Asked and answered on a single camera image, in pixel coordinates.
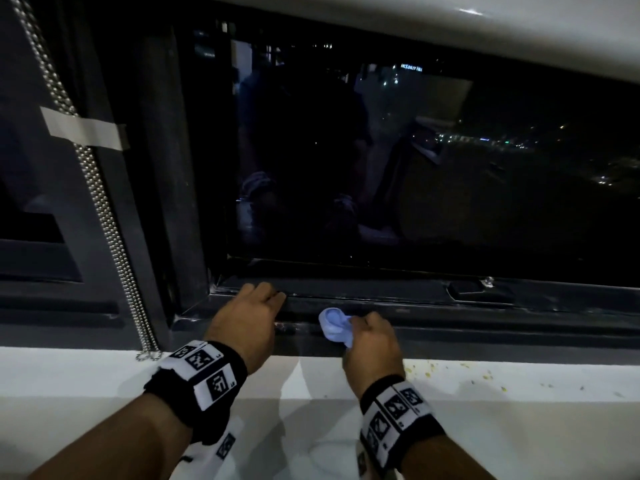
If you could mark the person's right hand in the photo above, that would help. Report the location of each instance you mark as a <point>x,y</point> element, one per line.
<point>374,352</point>

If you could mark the person's left hand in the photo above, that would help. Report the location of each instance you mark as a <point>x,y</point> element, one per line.
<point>245,327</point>

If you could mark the person's right fingers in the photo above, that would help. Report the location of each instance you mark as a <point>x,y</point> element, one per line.
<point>364,322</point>

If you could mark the person's left fingers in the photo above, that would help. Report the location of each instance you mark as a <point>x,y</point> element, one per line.
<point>265,293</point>

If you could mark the light blue cleaning cloth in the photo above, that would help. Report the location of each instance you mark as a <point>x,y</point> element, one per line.
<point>335,326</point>

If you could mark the person's right forearm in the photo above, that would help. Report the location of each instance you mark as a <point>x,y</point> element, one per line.
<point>440,459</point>

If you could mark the person's left forearm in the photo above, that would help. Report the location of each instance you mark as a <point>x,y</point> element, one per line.
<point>107,444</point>

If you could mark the black marker wristband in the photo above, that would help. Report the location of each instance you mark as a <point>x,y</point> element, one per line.
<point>397,419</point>
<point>197,384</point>

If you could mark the black window latch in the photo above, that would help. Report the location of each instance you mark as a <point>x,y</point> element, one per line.
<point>480,290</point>

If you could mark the dark window glass pane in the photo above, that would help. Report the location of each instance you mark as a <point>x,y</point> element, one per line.
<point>430,164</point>

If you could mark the grey tape strip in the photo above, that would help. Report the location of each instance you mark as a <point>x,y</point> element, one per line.
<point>85,128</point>

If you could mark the black window frame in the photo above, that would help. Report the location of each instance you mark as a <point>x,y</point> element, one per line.
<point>320,304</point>

